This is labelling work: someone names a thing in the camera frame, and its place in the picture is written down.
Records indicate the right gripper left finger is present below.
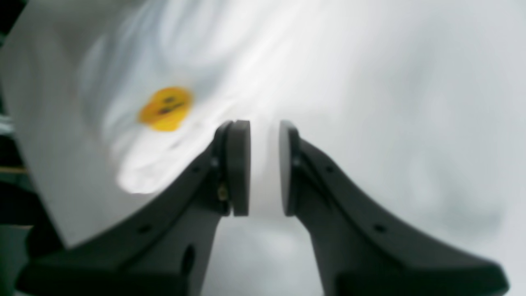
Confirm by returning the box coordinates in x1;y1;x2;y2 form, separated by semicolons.
16;120;251;296

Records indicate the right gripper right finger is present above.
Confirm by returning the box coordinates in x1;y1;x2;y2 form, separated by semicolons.
279;120;509;296

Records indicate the white printed T-shirt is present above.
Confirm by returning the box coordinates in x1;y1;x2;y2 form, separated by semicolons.
74;0;526;296

